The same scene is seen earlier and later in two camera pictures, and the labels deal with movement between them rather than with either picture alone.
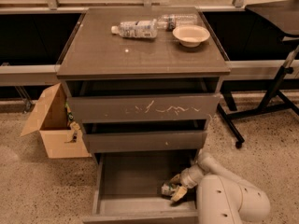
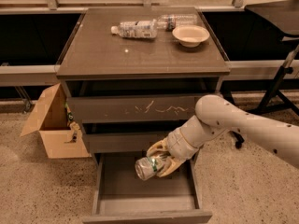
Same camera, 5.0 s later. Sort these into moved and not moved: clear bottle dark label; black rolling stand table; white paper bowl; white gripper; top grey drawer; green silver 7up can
Moved: white gripper; green silver 7up can
Not moved: black rolling stand table; white paper bowl; clear bottle dark label; top grey drawer
